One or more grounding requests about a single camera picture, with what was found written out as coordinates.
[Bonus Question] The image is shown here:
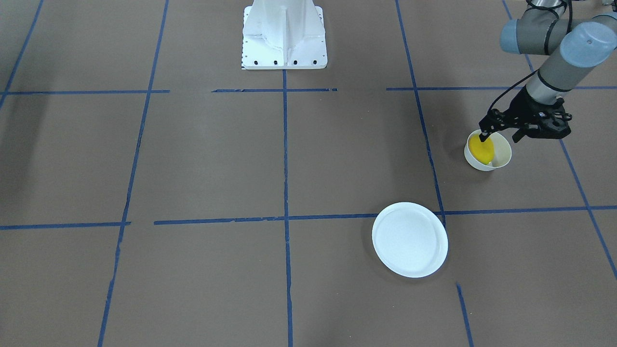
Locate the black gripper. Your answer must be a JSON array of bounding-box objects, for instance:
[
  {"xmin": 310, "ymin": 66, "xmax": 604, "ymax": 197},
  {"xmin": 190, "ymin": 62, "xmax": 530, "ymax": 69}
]
[{"xmin": 479, "ymin": 86, "xmax": 546, "ymax": 144}]

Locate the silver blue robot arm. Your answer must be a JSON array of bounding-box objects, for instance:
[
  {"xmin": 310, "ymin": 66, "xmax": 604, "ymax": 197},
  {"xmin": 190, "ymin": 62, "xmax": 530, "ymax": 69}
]
[{"xmin": 479, "ymin": 0, "xmax": 617, "ymax": 142}]

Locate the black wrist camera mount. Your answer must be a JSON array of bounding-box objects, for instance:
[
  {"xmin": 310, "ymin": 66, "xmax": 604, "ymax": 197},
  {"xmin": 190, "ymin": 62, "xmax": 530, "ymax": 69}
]
[{"xmin": 524, "ymin": 105, "xmax": 573, "ymax": 140}]

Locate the white plate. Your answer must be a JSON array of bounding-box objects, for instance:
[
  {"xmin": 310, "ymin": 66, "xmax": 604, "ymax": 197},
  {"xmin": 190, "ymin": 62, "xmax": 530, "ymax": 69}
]
[{"xmin": 372, "ymin": 202, "xmax": 449, "ymax": 279}]

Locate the white bowl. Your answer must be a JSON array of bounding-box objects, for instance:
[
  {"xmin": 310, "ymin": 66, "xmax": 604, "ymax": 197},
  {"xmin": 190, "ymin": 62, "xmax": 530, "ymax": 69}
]
[{"xmin": 464, "ymin": 130, "xmax": 512, "ymax": 172}]

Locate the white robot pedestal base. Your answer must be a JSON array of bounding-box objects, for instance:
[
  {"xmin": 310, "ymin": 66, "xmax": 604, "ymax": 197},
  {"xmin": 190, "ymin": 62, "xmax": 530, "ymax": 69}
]
[{"xmin": 241, "ymin": 0, "xmax": 328, "ymax": 70}]

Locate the brown paper table cover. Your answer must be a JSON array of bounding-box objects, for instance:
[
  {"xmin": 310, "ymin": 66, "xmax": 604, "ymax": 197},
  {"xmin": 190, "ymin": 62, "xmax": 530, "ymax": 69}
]
[{"xmin": 1, "ymin": 0, "xmax": 616, "ymax": 347}]

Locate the yellow lemon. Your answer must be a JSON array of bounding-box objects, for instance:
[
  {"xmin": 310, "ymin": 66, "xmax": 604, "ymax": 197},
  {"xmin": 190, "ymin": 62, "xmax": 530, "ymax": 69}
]
[{"xmin": 468, "ymin": 134, "xmax": 495, "ymax": 165}]

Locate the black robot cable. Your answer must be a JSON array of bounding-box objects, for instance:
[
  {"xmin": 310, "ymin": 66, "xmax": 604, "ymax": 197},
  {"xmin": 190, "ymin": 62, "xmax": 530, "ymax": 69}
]
[{"xmin": 488, "ymin": 70, "xmax": 538, "ymax": 114}]

